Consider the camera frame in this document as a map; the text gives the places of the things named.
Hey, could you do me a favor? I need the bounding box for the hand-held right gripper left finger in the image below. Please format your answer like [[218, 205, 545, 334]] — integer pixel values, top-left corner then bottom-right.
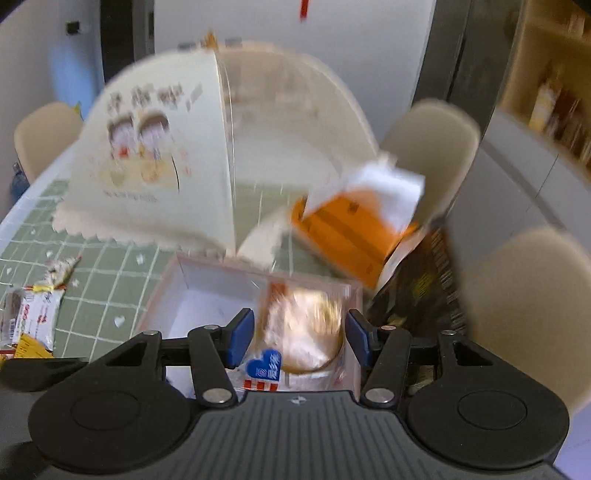
[[104, 308, 256, 407]]

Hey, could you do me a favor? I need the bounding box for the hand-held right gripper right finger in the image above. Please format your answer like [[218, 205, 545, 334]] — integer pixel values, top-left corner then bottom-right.
[[346, 309, 493, 408]]

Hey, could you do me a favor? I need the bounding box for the white cardboard box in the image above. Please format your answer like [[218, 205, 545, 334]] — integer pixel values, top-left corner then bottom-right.
[[133, 252, 365, 401]]

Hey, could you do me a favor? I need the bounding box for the white snack packet blue heart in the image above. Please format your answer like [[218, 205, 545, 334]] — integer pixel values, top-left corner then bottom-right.
[[231, 282, 348, 394]]

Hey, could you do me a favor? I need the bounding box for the black snack bag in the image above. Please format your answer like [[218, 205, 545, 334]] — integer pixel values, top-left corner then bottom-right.
[[367, 217, 467, 398]]

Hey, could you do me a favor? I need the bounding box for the orange cardboard box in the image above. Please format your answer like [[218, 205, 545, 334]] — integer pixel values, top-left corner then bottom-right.
[[290, 159, 426, 291]]

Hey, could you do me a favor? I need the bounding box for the green checked tablecloth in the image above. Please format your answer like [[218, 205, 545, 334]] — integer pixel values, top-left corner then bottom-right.
[[0, 178, 356, 361]]

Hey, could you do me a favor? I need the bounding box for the beige chair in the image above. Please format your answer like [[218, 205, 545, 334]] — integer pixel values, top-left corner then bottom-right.
[[14, 102, 85, 184], [457, 227, 591, 418], [379, 99, 481, 232]]

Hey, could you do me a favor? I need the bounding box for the white cartoon print food cover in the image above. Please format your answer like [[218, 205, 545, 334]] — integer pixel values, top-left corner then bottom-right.
[[52, 41, 380, 259]]

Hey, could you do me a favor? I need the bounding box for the crumpled candy wrapper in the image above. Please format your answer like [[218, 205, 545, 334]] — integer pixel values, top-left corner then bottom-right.
[[45, 257, 83, 291]]

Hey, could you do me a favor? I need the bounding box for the white red snack packet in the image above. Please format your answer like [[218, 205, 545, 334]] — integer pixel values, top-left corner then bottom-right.
[[0, 285, 64, 348]]

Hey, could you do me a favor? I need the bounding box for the yellow snack packet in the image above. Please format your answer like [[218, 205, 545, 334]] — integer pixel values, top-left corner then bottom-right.
[[0, 333, 55, 361]]

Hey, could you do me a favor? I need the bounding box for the yellow bottle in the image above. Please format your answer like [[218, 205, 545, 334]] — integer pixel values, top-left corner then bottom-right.
[[529, 78, 558, 132]]

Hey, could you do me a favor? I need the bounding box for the wooden shelf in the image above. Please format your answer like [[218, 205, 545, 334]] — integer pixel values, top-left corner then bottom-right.
[[498, 0, 591, 167]]

